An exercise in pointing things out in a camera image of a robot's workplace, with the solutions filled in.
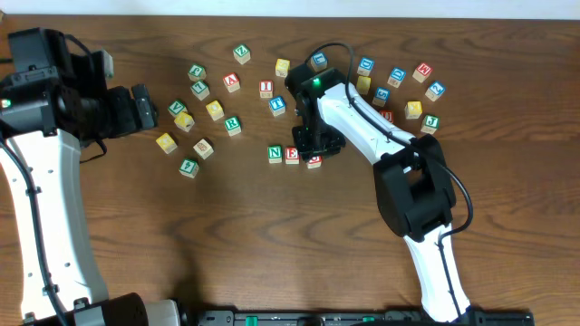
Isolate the red I block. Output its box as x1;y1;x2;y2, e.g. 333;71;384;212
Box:
259;80;274;99

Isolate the blue d block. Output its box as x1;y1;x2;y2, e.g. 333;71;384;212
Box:
357;57;374;77
387;67;406;88

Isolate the green 4 block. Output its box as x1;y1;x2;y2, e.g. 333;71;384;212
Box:
179;158;199;178

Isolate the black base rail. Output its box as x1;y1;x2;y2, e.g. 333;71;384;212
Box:
197;311;536;326

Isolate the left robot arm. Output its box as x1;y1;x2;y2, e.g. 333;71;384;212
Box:
1;28;182;325

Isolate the plain wooden picture block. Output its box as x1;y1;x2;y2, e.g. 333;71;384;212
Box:
193;139;214;159

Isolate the yellow block beside V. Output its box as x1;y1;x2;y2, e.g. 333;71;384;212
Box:
174;111;195;132

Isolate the yellow block middle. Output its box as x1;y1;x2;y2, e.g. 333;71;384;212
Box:
206;101;225;121

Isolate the yellow block lower left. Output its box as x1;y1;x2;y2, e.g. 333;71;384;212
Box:
156;133;178;154

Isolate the blue 2 block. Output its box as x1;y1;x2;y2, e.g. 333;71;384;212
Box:
425;81;446;101

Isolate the green N block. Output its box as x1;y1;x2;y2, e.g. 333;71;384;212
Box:
267;145;284;164

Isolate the blue D block left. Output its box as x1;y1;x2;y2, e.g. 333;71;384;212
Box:
357;57;374;77

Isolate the yellow S block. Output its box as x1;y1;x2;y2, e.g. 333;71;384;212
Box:
356;76;372;95

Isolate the green Z block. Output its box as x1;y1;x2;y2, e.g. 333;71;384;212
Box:
233;43;251;64

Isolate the green J block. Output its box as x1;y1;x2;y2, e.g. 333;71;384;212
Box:
420;114;440;134

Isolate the yellow K block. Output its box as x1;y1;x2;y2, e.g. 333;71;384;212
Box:
404;101;422;120

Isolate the blue T block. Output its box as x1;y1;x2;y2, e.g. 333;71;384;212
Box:
268;96;286;117

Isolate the red U block moved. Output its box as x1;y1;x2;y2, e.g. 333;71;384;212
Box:
307;156;323;168

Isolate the red A block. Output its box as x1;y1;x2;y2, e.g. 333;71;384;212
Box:
223;72;241;92

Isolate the red U block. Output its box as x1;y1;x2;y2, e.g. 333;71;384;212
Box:
379;110;394;123

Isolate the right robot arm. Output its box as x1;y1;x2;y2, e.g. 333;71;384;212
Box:
285;64;470;322

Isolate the blue L block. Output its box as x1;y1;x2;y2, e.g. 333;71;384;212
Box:
310;52;328;72

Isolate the green V block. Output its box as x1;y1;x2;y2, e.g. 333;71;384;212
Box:
168;100;188;118

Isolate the red M block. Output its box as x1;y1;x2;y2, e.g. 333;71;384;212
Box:
412;62;433;83

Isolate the yellow block far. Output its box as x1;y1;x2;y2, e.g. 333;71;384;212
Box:
275;58;290;78

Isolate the blue D block right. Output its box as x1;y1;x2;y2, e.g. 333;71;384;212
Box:
387;67;406;88

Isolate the red E block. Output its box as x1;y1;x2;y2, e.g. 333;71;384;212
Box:
285;147;300;165

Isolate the blue 5 block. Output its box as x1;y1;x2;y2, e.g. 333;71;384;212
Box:
372;87;391;107

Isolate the green R block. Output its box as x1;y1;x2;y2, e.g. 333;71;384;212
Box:
224;116;242;137

